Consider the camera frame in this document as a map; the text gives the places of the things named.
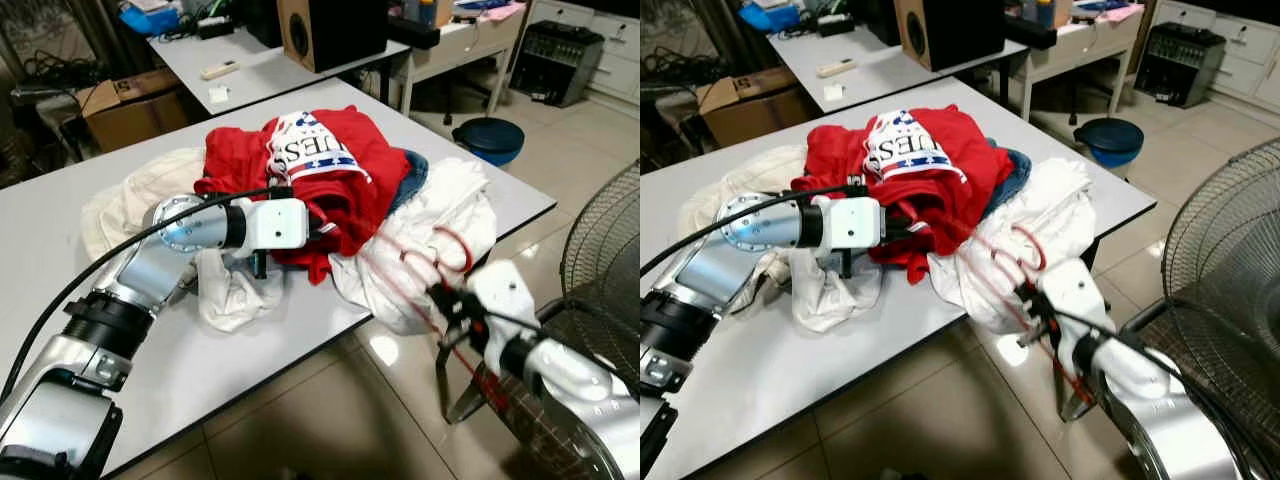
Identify red t-shirt white print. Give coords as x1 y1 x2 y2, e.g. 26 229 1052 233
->
790 103 1011 286
195 105 411 286

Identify red plastic hanger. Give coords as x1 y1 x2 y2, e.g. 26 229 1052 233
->
358 225 507 411
965 222 1101 401

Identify blue jeans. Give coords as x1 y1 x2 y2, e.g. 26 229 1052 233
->
985 145 1033 216
385 148 431 216

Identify large white crumpled garment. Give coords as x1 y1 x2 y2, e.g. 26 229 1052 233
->
330 158 498 336
928 158 1097 336

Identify small white cloth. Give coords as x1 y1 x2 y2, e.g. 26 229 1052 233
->
770 250 886 333
195 248 287 333

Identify white side table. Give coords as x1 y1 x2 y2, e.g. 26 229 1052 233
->
148 25 413 117
768 25 1031 113

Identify blue round bin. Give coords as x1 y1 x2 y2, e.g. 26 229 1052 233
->
452 117 525 168
1075 117 1146 168

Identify open cardboard box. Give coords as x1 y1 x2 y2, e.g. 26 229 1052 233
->
697 65 816 149
78 68 206 153

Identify black wooden speaker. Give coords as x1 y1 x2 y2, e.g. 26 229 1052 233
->
893 0 1007 71
277 0 389 73

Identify white table black legs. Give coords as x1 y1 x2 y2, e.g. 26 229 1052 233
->
0 78 558 479
640 75 1159 480

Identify beige desk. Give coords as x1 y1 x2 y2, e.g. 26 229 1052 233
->
400 5 528 113
1020 5 1147 121

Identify blue bag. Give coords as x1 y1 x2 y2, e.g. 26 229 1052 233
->
738 0 801 33
118 0 183 37

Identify black audio mixer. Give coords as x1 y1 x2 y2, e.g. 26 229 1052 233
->
510 20 606 108
1135 22 1227 109

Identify pink cloth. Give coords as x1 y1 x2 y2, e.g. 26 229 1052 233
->
1075 0 1145 23
455 0 526 23

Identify white drawer cabinet row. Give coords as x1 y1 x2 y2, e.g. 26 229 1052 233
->
525 0 641 106
1150 0 1280 111

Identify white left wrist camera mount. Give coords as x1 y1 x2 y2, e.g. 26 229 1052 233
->
243 198 309 251
815 195 883 251

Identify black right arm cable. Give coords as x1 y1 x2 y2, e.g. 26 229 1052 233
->
1050 305 1261 480
480 305 641 401

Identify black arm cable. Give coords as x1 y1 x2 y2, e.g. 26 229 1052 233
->
640 183 869 279
1050 305 1261 480
0 185 296 401
480 305 641 401

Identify black wire-guard floor fan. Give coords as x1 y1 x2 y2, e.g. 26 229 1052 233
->
1110 138 1280 480
500 160 641 480

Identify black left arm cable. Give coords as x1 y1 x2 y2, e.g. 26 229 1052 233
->
0 185 296 401
640 183 869 279

